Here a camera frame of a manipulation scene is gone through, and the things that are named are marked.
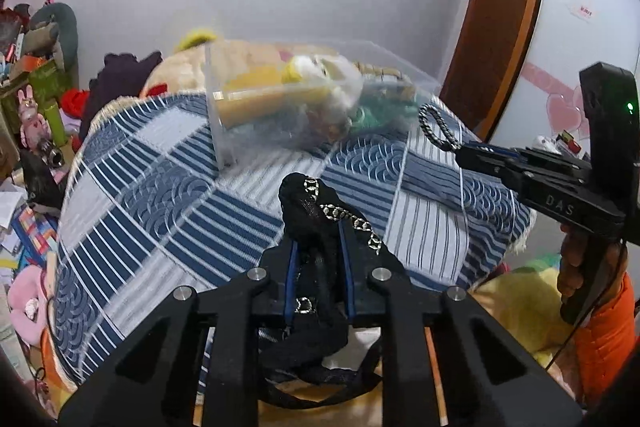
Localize black white braided cord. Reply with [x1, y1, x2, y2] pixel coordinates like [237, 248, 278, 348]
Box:
[418, 102, 464, 153]

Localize black and white lace garment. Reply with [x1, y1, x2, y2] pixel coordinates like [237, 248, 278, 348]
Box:
[258, 172, 408, 410]

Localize green knitted cloth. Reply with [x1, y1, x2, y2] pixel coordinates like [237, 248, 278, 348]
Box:
[350, 98, 418, 133]

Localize yellow round plush toy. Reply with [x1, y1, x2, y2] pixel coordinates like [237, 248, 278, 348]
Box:
[281, 54, 363, 110]

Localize clear plastic storage bin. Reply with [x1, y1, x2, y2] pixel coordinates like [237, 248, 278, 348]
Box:
[202, 39, 442, 168]

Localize yellow sponge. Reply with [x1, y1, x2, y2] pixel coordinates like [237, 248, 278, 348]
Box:
[209, 64, 309, 129]

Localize white drawstring pouch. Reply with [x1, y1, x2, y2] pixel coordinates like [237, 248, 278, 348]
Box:
[354, 62, 416, 105]

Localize silver scrubbers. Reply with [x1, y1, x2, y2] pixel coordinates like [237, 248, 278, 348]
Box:
[221, 106, 352, 159]

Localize orange sleeve forearm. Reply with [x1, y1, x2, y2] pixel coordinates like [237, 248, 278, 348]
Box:
[574, 273, 638, 409]

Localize right hand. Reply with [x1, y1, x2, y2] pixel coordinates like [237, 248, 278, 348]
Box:
[555, 223, 629, 306]

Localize yellow plush cushion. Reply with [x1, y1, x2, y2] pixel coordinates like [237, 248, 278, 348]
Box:
[471, 254, 572, 366]

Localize wooden door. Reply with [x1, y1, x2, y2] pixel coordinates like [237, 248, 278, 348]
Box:
[440, 0, 541, 140]

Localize blue patterned tablecloth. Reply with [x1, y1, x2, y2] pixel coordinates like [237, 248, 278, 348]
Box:
[52, 94, 536, 383]

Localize white wardrobe door with hearts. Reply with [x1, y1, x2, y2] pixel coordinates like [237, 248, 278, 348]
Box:
[490, 0, 639, 150]

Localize beige blanket with patches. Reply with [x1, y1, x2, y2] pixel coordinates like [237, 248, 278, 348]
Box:
[139, 39, 340, 98]

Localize pink plush slipper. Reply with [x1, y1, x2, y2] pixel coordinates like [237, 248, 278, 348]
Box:
[8, 265, 48, 347]

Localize yellow curved headrest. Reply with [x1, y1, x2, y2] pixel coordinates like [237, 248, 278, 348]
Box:
[175, 28, 218, 53]

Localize dark purple garment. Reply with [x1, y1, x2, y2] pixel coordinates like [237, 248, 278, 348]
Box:
[79, 51, 163, 141]

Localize green thermos bottle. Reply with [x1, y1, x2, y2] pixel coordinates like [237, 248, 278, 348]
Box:
[42, 98, 67, 147]

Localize red plush item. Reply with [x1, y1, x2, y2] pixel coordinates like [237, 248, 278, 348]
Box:
[60, 88, 90, 119]

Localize pink rabbit plush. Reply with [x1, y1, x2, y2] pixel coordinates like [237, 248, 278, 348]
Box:
[17, 84, 51, 152]

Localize green cardboard storage box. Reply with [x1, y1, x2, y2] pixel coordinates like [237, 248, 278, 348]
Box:
[1, 60, 74, 132]

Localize grey green plush pillow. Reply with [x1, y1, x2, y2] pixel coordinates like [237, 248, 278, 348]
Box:
[23, 2, 78, 72]

